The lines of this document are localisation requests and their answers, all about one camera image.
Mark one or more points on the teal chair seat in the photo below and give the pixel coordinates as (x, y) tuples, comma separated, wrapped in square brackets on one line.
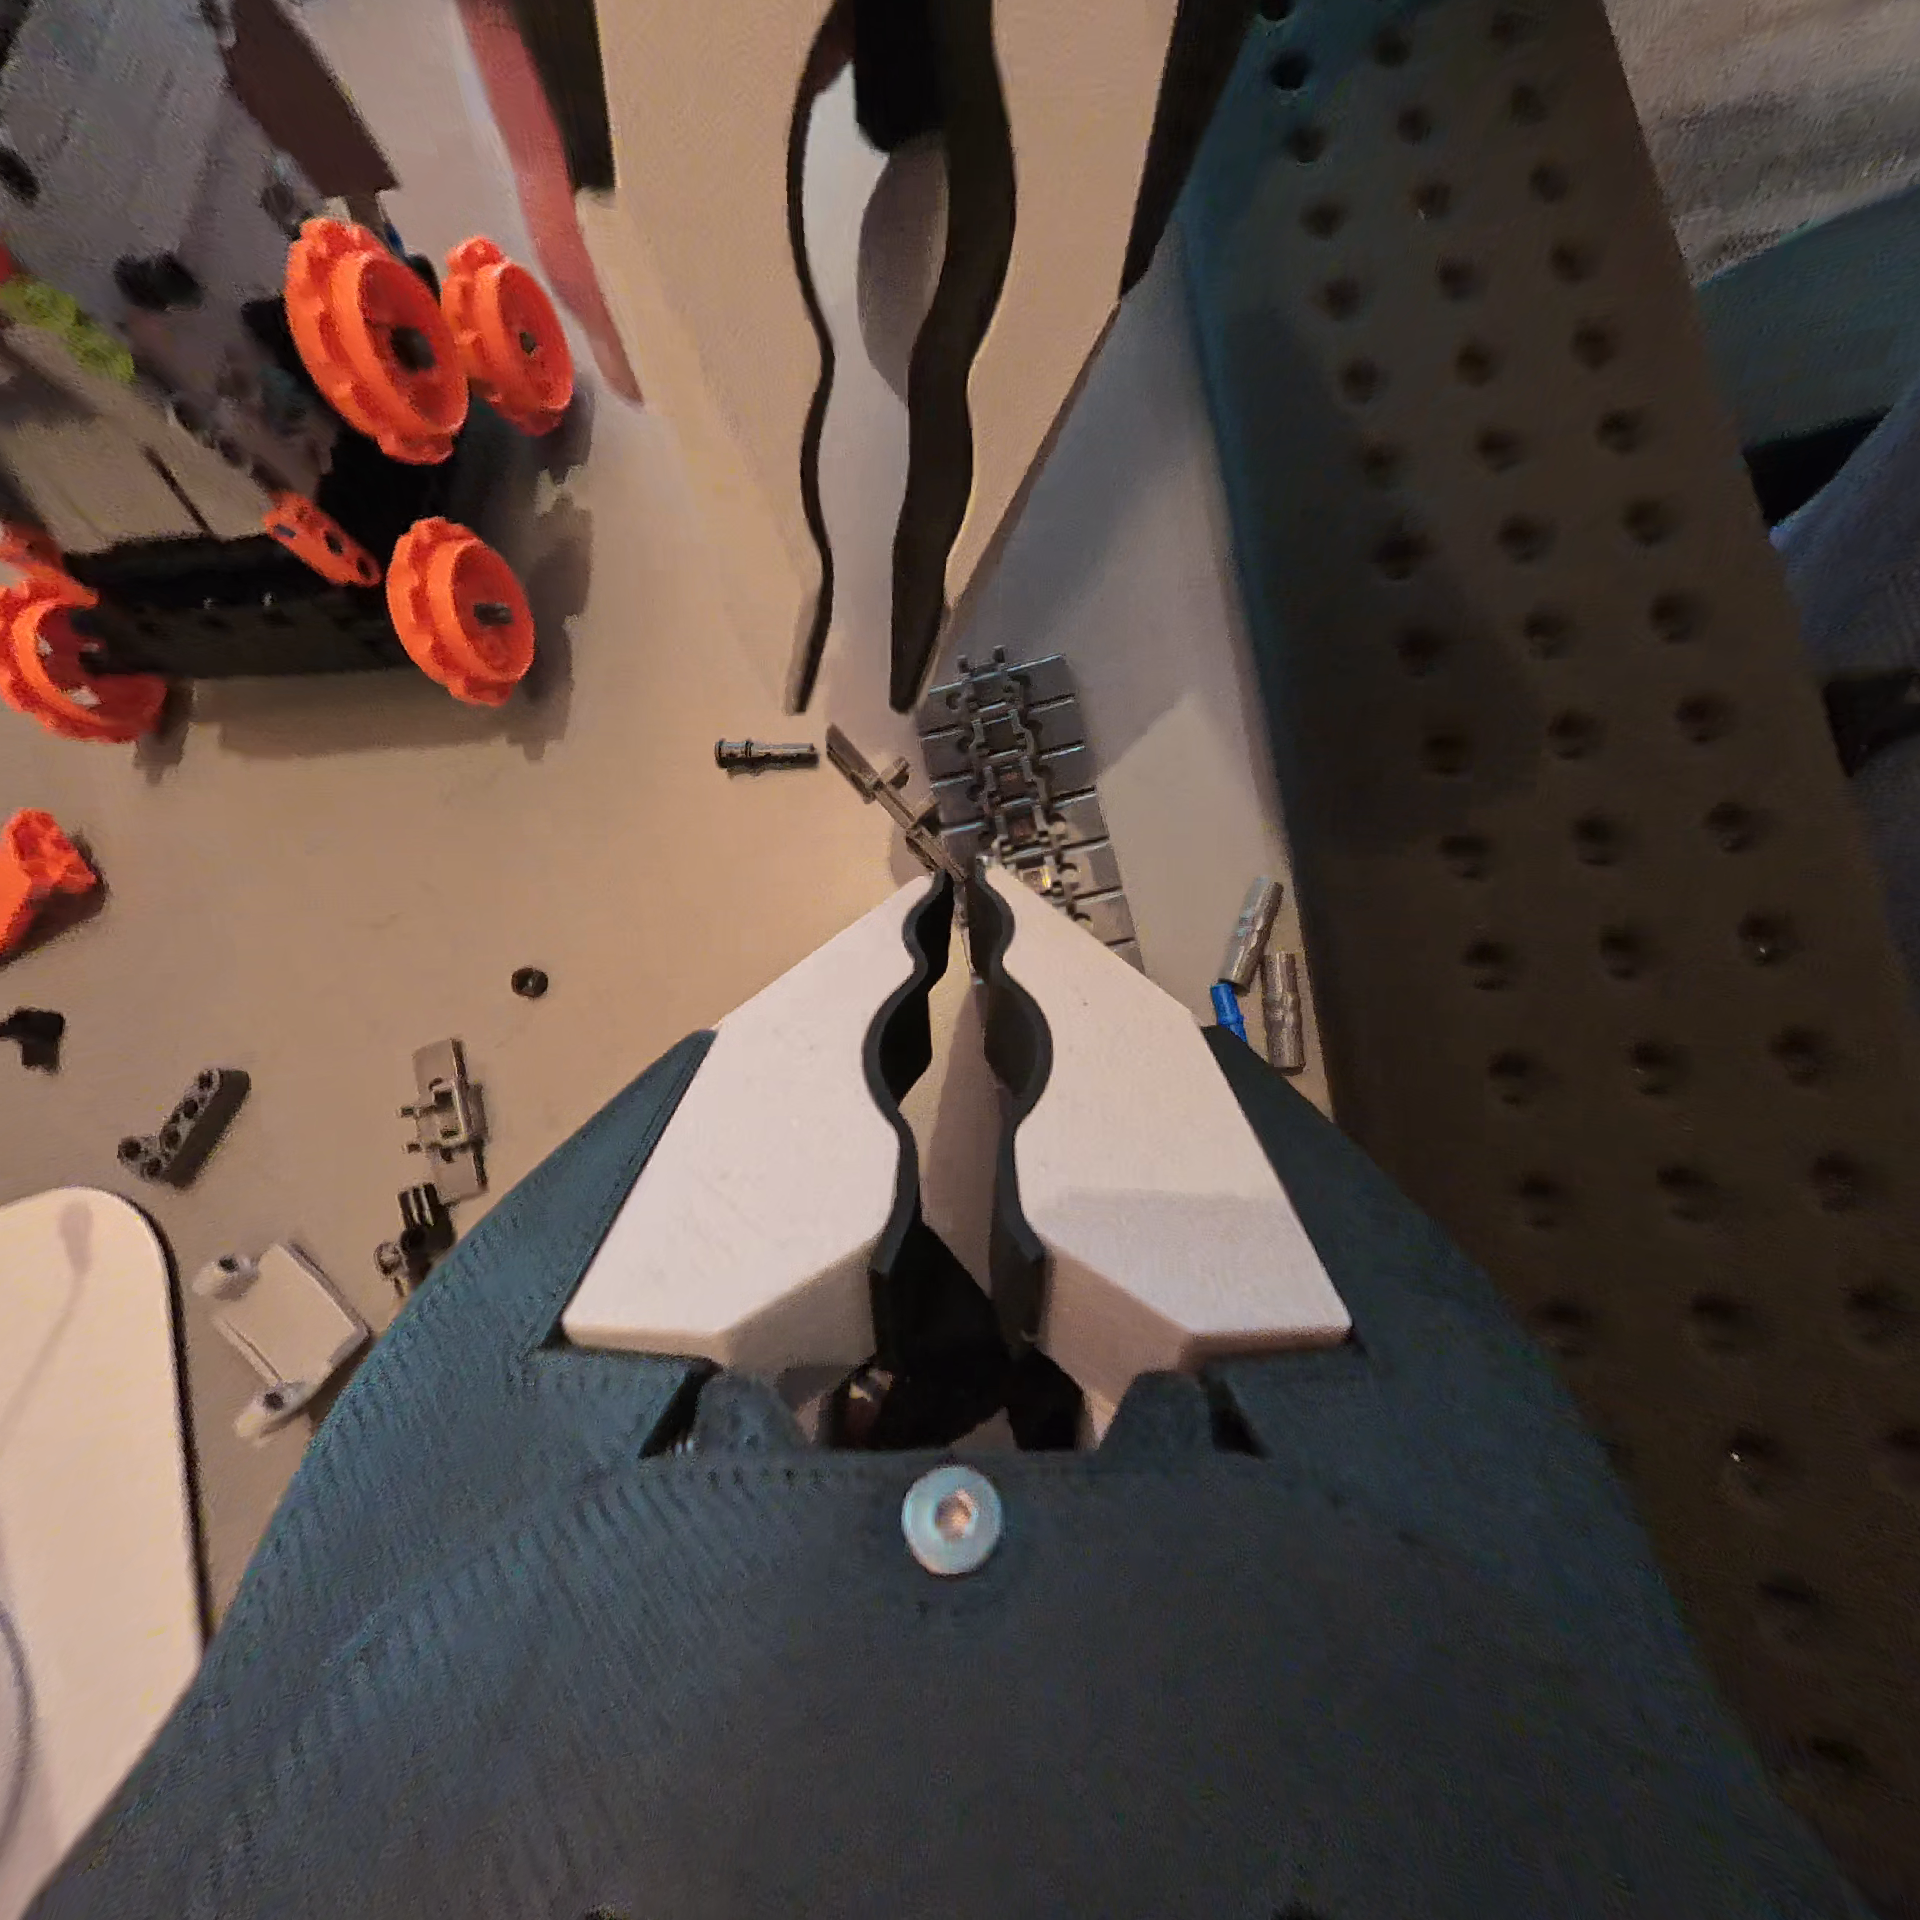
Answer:
[(1815, 333)]

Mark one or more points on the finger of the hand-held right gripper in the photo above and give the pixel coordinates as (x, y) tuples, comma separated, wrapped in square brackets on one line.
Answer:
[(1070, 148), (691, 226)]

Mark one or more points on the dark grey angled beam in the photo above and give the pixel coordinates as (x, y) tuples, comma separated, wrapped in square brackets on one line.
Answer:
[(183, 1128)]

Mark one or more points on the grey tube connector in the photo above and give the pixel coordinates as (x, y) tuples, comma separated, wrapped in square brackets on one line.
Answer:
[(1255, 926), (1282, 1010)]

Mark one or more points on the white lamp base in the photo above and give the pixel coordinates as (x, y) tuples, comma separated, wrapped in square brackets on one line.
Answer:
[(90, 1502)]

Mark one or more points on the grey orange toy block vehicle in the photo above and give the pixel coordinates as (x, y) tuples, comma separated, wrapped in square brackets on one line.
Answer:
[(224, 451)]

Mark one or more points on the black grey cross connector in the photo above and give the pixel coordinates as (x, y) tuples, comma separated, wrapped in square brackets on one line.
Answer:
[(419, 1234)]

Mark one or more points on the orange wedge block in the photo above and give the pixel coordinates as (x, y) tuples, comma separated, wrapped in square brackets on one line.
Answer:
[(38, 876)]

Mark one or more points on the light grey curved panel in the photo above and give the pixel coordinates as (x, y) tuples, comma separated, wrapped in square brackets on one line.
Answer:
[(295, 1322)]

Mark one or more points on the blue pin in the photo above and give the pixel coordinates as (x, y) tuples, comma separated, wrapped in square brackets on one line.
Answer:
[(1230, 1012)]

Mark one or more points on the single grey track link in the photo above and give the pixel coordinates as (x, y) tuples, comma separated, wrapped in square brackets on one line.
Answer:
[(447, 1121), (894, 803)]

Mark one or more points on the black perforated panel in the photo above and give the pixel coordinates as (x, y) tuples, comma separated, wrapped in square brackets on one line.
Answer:
[(1503, 751)]

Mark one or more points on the black small clip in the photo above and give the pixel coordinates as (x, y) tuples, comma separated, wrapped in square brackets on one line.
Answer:
[(36, 1035)]

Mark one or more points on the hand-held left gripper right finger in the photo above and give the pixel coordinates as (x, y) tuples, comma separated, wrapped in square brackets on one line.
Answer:
[(1174, 1202)]

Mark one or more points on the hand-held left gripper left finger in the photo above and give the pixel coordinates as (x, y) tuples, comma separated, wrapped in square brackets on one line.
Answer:
[(736, 1202)]

